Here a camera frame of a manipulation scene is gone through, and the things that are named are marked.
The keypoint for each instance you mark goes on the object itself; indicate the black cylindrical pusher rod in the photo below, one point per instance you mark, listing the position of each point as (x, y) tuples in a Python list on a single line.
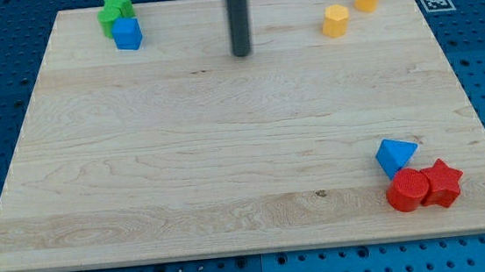
[(239, 28)]

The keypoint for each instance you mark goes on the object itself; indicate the yellow hexagon block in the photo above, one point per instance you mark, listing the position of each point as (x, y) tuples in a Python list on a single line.
[(335, 21)]

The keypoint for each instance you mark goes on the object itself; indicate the wooden board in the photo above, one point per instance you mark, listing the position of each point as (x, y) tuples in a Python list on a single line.
[(179, 151)]

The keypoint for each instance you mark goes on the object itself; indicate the blue cube block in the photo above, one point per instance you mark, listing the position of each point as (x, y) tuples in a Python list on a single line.
[(127, 34)]

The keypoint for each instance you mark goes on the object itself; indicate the green star block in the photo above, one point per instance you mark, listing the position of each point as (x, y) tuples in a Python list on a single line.
[(124, 6)]

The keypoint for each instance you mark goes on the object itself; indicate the green cylinder block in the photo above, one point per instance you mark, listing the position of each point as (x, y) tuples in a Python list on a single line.
[(107, 18)]

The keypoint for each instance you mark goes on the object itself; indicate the white fiducial marker tag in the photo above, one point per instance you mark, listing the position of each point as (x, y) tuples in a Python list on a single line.
[(431, 6)]

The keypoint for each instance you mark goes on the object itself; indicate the blue triangle block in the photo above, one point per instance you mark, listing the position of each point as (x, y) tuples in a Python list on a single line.
[(393, 155)]

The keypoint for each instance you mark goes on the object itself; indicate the red cylinder block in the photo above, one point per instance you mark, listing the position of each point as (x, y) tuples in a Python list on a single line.
[(407, 190)]

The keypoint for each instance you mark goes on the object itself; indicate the red star block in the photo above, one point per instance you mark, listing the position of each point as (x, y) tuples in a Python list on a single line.
[(444, 184)]

